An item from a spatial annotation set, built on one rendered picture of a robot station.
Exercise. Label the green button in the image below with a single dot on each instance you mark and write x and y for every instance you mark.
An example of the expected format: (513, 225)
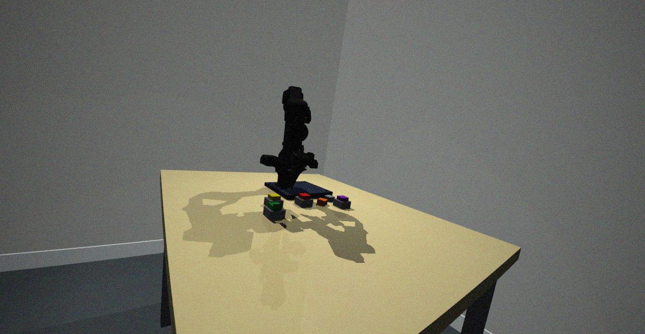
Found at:
(274, 211)

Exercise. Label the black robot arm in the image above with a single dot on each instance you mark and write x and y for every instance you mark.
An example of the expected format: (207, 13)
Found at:
(296, 113)

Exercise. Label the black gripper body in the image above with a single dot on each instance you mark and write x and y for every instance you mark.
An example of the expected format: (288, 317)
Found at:
(273, 161)

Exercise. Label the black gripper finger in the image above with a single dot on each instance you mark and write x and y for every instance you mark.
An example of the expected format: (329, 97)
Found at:
(281, 172)
(295, 172)

